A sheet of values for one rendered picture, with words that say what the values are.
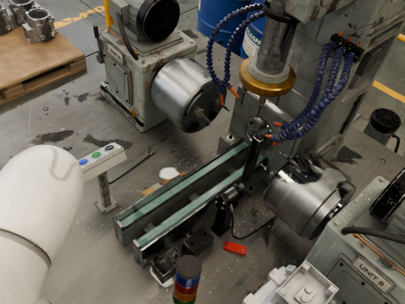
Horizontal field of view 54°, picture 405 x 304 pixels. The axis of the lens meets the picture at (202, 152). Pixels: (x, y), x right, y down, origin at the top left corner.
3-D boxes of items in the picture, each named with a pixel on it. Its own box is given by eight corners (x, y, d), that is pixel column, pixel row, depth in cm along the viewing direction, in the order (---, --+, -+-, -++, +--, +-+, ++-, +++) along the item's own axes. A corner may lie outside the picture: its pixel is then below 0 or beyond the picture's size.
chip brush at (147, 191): (181, 171, 164) (182, 169, 163) (188, 178, 162) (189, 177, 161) (139, 193, 155) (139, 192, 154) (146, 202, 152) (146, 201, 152)
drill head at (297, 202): (282, 166, 156) (300, 120, 137) (372, 239, 138) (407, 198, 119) (238, 199, 143) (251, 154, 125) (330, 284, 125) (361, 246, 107)
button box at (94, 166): (117, 153, 140) (113, 140, 138) (128, 159, 135) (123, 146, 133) (73, 177, 132) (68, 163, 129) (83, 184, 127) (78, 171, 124)
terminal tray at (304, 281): (296, 271, 104) (304, 259, 99) (329, 301, 100) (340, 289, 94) (267, 301, 98) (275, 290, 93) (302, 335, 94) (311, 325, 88)
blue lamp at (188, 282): (188, 259, 99) (190, 251, 96) (205, 277, 97) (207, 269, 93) (170, 274, 96) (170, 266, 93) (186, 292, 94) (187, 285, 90)
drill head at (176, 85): (175, 78, 185) (177, 31, 166) (229, 123, 169) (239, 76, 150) (130, 99, 172) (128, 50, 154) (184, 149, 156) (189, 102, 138)
